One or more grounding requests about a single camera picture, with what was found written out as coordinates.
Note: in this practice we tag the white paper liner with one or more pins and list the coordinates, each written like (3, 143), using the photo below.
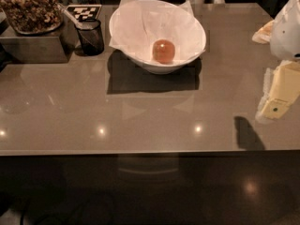
(140, 28)

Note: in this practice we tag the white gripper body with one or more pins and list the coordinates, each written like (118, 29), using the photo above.
(287, 35)

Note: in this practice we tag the glass bowl of snacks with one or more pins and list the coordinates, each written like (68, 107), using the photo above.
(32, 17)

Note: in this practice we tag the black mesh pen cup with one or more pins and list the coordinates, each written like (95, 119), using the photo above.
(90, 36)

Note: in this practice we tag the red orange apple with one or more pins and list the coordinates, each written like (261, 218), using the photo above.
(163, 51)

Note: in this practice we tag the grey metal box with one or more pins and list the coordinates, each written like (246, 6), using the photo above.
(54, 47)

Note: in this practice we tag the white bowl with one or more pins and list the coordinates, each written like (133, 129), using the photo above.
(156, 64)

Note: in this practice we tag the black white marker tag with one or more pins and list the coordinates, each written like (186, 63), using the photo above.
(83, 12)

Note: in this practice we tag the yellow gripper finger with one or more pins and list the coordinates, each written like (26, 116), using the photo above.
(281, 88)
(263, 35)

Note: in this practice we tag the white spoon in cup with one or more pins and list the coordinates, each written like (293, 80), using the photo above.
(70, 16)

